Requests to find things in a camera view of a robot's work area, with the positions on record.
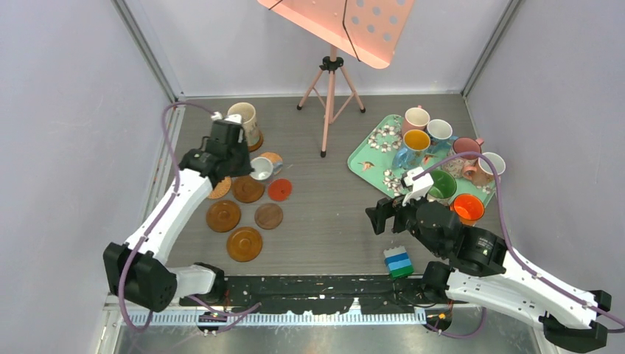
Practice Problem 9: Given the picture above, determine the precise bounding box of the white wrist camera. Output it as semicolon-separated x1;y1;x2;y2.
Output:
400;167;434;206
210;112;242;125

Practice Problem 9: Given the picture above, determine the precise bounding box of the small blue patterned mug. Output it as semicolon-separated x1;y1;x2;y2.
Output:
250;156;282;184

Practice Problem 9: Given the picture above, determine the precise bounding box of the dark walnut coaster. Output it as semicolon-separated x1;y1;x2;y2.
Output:
254;203;284;230

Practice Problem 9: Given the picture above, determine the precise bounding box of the red round paper coaster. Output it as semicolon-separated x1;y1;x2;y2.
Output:
268;178;293;202

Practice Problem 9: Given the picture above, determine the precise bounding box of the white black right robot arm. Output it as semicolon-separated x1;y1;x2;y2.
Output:
365;198;612;353

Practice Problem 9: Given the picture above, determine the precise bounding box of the white inside teal mug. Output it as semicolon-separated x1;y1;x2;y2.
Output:
425;119;453;154

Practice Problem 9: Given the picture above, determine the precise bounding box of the pink music stand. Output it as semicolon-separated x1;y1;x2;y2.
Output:
260;0;415;158

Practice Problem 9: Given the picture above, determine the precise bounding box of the yellow inside blue mug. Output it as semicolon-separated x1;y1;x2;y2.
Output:
392;129;430;170

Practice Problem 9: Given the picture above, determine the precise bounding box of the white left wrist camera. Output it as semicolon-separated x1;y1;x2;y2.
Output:
210;112;242;125

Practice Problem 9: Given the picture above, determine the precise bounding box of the orange mug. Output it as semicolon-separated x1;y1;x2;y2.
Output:
450;193;485;226

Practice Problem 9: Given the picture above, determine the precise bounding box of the cream shell pattern mug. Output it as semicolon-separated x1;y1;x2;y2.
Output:
228;102;261;146

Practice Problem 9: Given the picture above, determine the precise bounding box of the ridged brown coaster back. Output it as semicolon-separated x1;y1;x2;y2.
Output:
248;133;264;153

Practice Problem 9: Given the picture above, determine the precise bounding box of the peach mug white inside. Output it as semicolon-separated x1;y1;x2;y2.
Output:
462;152;506;187

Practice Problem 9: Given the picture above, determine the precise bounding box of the mint green floral tray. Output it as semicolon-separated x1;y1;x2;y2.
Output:
347;114;496;206

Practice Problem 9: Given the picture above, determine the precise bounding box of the blue green toy brick stack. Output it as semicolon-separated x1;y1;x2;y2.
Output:
383;246;414;280

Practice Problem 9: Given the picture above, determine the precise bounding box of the large ridged brown wooden coaster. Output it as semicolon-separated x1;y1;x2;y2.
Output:
231;176;265;204

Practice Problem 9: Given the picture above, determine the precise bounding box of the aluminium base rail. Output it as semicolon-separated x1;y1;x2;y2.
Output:
103;277;538;338

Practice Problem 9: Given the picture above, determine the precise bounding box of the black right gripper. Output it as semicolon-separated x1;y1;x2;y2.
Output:
363;186;443;257

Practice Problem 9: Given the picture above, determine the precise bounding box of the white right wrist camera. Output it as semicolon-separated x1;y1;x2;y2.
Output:
400;167;434;206

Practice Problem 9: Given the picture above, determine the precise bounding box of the pink inside floral mug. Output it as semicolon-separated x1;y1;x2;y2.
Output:
441;137;485;179

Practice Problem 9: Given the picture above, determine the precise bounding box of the woven rattan coaster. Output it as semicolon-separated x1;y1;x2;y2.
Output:
208;177;232;200
260;152;283;171

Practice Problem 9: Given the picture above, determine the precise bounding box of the green inside cream mug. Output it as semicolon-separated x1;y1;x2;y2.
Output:
427;170;457;206

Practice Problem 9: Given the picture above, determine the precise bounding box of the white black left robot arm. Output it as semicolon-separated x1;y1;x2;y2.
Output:
103;114;252;312

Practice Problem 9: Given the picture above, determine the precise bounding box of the pink white inside mug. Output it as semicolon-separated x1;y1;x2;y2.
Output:
402;105;430;135

